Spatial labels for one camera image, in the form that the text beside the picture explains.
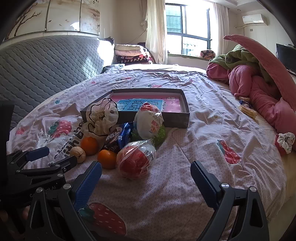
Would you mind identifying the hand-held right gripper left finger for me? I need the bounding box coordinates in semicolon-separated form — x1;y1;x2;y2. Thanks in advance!
24;161;102;241

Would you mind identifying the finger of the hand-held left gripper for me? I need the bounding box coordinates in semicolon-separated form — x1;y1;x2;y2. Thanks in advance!
15;155;78;183
6;146;50;171

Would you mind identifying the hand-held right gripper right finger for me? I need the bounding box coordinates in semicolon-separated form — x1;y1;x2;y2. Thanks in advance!
190;160;270;241

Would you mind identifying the walnut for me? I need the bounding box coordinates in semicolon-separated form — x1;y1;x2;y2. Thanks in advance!
70;146;86;164

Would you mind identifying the orange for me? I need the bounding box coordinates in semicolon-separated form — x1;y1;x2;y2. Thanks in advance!
97;150;117;169
80;137;99;156

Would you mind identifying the red apple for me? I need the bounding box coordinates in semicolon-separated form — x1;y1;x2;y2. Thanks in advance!
116;138;157;178

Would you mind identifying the blue cookie packet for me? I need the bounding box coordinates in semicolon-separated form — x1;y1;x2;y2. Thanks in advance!
102;122;134;153

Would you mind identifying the green fuzzy scrunchie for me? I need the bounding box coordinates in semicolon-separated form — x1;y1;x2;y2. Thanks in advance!
131;124;167;147

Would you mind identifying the grey cardboard box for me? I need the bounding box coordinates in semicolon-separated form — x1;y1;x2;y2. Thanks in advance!
80;88;190;128

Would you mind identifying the red white snack packet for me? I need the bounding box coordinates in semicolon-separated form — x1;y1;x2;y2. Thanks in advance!
133;103;164;140

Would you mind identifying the long yellow snack packet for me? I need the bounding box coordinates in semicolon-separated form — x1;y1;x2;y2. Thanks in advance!
239;104;258;120

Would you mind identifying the pink and blue book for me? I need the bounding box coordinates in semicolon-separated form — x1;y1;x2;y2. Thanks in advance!
111;94;186;114

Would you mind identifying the grey quilted headboard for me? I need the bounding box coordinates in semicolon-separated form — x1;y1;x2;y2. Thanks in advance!
0;36;115;130

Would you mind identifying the white and red scrunchie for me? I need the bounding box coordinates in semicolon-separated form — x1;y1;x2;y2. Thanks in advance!
275;132;296;154

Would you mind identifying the pink quilt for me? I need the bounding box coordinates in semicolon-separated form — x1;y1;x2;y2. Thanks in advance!
206;62;296;151

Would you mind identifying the dark patterned cloth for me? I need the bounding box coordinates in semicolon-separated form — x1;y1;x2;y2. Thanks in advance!
103;65;123;73

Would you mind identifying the dark patterned folded blanket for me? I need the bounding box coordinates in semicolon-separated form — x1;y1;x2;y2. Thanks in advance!
116;54;154;65

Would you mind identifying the pink folded blanket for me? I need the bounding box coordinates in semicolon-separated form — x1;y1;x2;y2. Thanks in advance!
115;50;151;57

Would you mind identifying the cream folded blanket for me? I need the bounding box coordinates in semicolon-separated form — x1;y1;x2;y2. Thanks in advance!
115;44;148;52

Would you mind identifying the pink green blanket pile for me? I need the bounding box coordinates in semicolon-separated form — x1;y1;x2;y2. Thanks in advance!
223;35;296;121

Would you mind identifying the black television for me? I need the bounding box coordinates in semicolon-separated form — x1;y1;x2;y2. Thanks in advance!
276;44;296;76

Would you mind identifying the cream curtain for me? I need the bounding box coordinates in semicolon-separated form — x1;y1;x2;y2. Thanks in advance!
209;3;229;57
146;0;168;65

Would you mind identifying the window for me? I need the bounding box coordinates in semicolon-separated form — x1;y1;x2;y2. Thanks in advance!
165;3;213;57

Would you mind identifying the white air conditioner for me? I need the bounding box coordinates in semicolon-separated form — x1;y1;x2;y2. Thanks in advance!
242;14;268;25

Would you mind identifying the floral printed wall cabinet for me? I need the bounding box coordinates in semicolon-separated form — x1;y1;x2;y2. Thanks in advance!
5;0;100;41

